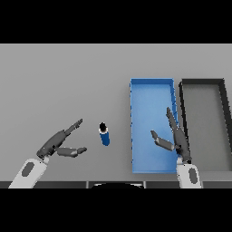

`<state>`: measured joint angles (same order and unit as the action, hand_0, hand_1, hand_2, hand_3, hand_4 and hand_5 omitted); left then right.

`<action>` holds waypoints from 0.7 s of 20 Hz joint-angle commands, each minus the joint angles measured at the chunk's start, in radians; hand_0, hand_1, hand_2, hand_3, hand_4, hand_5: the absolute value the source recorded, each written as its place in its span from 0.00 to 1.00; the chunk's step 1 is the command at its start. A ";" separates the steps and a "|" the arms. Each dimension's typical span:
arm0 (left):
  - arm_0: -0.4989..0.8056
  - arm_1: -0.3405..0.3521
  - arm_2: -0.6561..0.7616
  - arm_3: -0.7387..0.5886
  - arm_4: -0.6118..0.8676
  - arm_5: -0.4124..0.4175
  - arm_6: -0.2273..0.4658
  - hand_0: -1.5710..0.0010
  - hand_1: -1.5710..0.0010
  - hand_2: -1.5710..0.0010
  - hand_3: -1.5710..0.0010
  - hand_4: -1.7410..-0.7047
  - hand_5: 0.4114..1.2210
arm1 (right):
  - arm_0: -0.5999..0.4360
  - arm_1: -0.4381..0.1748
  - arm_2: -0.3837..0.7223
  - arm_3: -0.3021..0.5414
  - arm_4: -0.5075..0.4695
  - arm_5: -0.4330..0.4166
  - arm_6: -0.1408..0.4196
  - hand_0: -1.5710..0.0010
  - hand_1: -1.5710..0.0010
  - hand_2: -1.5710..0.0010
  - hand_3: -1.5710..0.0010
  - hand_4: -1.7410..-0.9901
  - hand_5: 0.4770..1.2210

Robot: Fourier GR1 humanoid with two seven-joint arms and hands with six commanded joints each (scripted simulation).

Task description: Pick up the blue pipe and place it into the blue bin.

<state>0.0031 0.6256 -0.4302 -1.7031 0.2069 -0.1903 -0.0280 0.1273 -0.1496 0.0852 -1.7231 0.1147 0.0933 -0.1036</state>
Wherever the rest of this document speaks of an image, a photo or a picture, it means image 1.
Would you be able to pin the dark grey bin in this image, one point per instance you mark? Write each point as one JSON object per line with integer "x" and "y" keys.
{"x": 208, "y": 127}

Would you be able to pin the left light grey robot arm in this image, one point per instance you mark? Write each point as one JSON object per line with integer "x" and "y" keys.
{"x": 27, "y": 172}

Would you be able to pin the blue bin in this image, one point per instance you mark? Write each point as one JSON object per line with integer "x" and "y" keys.
{"x": 152, "y": 127}

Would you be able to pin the right light grey robot arm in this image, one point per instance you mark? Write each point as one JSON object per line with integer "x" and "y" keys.
{"x": 188, "y": 175}

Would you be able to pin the right dark grey robot hand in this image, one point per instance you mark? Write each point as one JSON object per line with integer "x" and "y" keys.
{"x": 180, "y": 139}

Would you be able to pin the left dark grey robot hand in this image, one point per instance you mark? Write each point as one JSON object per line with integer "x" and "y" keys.
{"x": 53, "y": 142}

